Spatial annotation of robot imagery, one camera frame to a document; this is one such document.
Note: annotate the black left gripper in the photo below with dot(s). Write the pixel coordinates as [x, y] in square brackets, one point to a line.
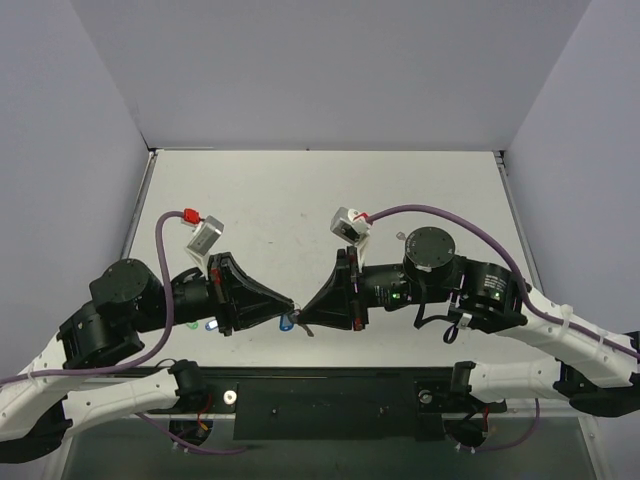
[220, 293]

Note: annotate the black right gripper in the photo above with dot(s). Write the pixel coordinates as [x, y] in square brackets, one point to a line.
[354, 289]

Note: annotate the silver key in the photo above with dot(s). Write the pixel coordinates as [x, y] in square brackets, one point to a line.
[307, 330]

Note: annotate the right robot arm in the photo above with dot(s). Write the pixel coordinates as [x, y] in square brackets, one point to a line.
[595, 372]

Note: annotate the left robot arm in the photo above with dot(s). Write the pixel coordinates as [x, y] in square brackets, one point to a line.
[46, 406]

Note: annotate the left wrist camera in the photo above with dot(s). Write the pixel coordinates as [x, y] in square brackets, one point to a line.
[206, 231]

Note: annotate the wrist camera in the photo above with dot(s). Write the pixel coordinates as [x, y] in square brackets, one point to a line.
[353, 227]
[206, 231]

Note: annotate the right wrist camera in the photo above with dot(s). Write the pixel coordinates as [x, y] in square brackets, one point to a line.
[353, 227]

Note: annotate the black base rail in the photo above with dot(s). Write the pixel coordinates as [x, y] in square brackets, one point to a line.
[322, 403]

